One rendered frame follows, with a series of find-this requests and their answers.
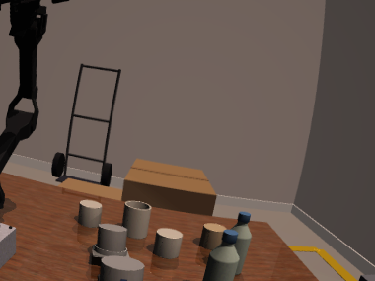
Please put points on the brown cylinder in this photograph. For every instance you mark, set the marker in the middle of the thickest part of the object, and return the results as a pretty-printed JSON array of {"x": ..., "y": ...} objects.
[{"x": 211, "y": 236}]

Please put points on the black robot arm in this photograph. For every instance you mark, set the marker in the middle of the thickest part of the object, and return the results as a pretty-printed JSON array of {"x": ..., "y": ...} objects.
[{"x": 19, "y": 124}]

